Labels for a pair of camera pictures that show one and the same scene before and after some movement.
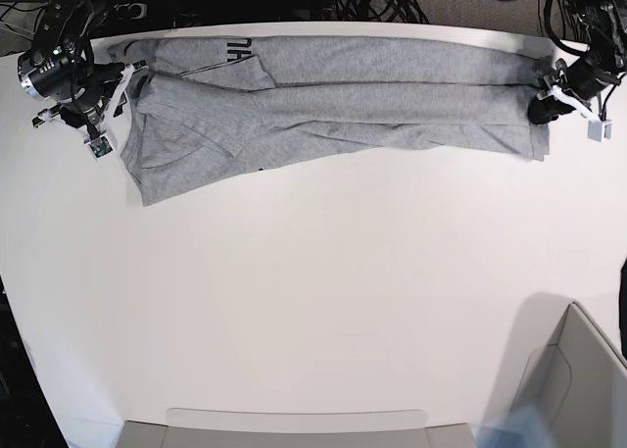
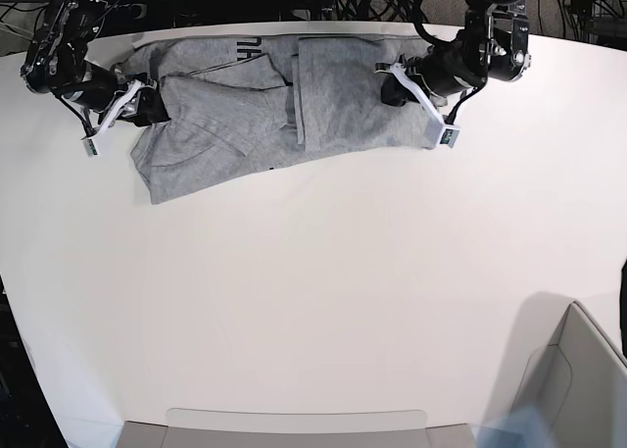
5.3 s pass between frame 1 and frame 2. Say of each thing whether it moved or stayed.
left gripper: moved
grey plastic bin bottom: stayed
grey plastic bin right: stayed
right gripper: moved
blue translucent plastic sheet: stayed
